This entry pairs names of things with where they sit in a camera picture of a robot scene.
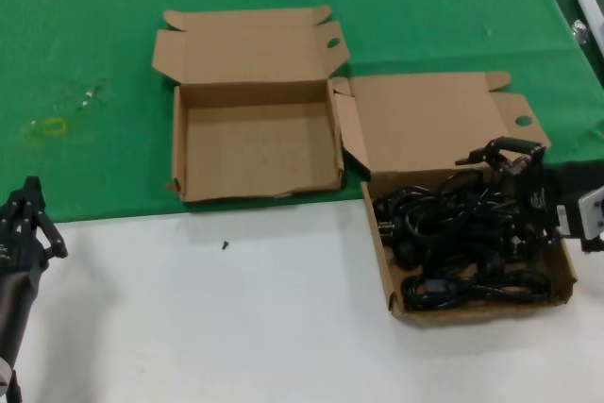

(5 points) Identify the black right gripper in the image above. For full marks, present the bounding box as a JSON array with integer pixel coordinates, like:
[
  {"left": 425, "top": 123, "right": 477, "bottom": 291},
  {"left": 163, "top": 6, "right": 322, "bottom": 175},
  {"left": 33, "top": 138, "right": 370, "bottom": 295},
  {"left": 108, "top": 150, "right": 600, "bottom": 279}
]
[{"left": 455, "top": 136, "right": 567, "bottom": 258}]

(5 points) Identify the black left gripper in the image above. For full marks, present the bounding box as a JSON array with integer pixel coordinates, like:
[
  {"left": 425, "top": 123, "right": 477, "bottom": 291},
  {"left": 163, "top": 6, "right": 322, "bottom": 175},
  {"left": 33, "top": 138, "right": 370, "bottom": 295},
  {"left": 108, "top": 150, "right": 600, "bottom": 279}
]
[{"left": 0, "top": 175, "right": 69, "bottom": 292}]

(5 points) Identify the open brown cardboard box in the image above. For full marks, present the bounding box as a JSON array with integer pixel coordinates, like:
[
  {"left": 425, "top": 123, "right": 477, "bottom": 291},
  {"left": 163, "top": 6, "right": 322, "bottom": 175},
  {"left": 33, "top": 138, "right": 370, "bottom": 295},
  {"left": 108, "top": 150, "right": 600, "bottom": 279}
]
[
  {"left": 151, "top": 5, "right": 350, "bottom": 206},
  {"left": 329, "top": 70, "right": 579, "bottom": 327}
]

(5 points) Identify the yellow tape square mark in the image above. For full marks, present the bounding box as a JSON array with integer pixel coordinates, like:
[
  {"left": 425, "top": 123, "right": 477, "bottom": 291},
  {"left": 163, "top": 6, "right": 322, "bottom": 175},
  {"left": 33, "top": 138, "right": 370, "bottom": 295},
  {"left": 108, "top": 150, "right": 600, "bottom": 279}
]
[{"left": 41, "top": 117, "right": 67, "bottom": 136}]

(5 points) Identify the small shiny metal part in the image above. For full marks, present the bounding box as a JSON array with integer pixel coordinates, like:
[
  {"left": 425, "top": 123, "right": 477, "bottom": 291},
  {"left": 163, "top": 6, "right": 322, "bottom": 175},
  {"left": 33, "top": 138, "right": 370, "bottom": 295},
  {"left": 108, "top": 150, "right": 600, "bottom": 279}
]
[{"left": 571, "top": 19, "right": 591, "bottom": 45}]

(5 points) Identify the white bar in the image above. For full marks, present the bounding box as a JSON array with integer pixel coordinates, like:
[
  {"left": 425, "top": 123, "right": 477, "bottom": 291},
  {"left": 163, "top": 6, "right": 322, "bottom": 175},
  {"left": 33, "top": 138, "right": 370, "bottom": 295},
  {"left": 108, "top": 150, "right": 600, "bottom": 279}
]
[{"left": 574, "top": 0, "right": 604, "bottom": 53}]

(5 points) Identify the green table cloth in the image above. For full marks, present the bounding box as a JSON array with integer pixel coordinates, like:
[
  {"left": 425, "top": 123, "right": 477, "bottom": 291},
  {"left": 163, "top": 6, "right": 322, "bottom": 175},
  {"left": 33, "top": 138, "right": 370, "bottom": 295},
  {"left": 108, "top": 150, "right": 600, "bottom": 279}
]
[{"left": 0, "top": 0, "right": 604, "bottom": 229}]

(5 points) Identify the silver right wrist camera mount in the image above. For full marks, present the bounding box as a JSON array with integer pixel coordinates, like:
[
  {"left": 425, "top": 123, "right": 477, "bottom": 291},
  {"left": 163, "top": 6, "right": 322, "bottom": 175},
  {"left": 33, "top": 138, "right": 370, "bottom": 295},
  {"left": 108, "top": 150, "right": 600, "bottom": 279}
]
[{"left": 556, "top": 185, "right": 604, "bottom": 254}]

